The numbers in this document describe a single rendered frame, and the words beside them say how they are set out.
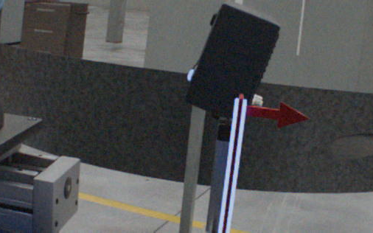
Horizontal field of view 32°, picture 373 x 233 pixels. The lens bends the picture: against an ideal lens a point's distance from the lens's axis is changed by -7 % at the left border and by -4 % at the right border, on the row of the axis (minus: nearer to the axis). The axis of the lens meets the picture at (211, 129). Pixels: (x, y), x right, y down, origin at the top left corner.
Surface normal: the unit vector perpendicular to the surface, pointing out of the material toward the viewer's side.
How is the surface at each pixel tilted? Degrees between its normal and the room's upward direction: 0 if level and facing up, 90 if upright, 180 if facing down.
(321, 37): 90
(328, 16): 90
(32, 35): 90
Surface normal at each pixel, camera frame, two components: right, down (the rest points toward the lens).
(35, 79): -0.55, 0.12
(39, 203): -0.11, 0.21
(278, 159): 0.13, 0.23
